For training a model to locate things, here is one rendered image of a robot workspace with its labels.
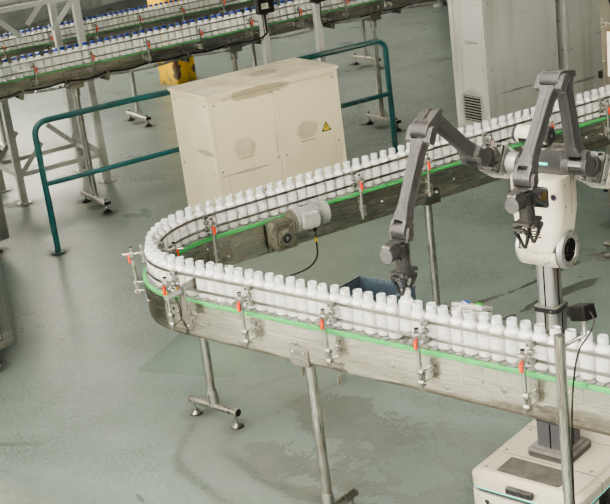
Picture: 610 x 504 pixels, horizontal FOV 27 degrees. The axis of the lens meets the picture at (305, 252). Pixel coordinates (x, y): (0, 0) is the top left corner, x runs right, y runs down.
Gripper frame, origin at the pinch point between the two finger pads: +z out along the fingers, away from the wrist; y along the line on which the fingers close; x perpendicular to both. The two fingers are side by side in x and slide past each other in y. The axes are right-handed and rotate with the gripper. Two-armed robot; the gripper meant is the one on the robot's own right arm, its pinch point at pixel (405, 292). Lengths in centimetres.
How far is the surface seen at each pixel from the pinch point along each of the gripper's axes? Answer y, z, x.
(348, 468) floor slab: -48, 118, -78
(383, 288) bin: -57, 26, -55
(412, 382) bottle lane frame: 5.1, 34.5, 4.3
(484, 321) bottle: 1.9, 4.8, 36.3
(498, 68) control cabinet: -542, 29, -297
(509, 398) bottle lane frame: 5, 31, 47
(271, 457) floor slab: -38, 118, -118
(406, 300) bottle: 1.8, 2.5, 1.7
